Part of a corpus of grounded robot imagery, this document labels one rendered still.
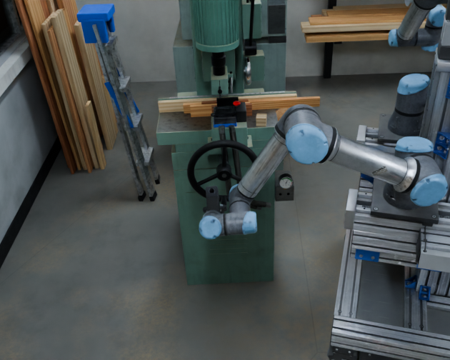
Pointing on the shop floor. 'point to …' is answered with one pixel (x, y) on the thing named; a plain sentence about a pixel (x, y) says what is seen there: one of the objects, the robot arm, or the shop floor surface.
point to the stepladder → (98, 26)
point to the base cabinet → (212, 253)
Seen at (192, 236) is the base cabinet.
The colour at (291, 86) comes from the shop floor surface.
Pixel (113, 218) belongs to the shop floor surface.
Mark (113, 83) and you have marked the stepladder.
